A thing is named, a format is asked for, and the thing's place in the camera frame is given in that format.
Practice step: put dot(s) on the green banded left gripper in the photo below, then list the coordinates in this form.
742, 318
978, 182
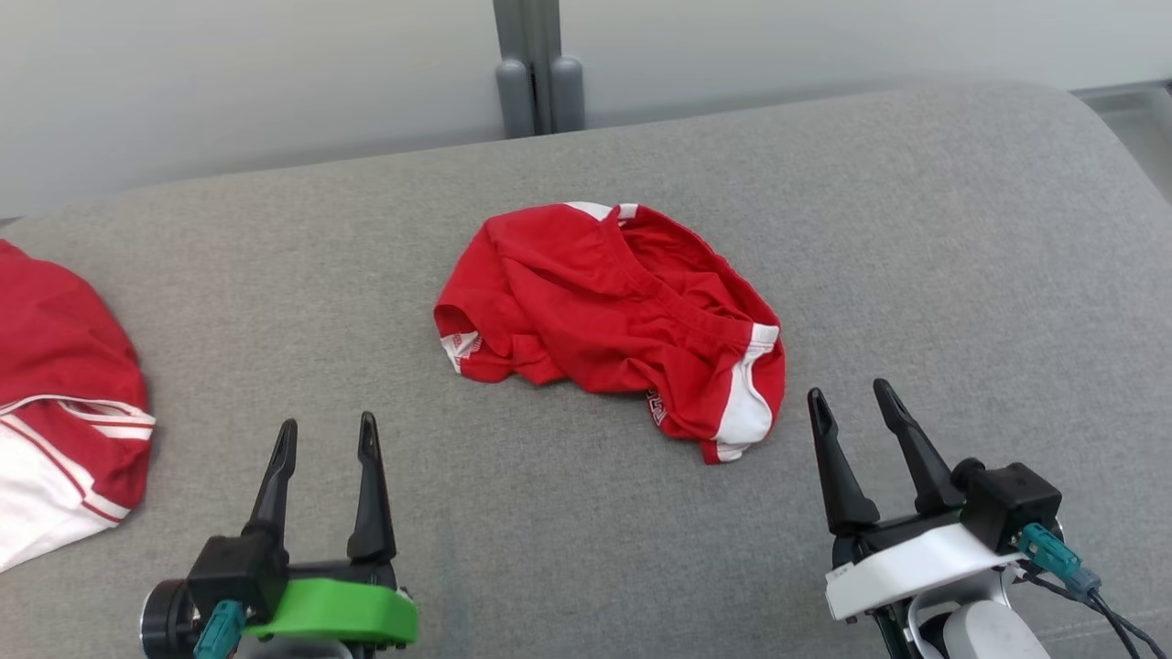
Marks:
339, 609

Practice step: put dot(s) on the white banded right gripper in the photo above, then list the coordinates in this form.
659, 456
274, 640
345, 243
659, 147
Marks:
916, 563

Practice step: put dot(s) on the red and white jersey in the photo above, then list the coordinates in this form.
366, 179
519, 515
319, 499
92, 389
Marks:
55, 366

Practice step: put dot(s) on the red shorts with white trim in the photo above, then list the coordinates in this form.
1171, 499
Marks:
586, 311

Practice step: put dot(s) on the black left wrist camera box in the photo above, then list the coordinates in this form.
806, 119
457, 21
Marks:
233, 567

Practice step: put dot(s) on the grey partition post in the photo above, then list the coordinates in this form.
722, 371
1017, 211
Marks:
540, 64

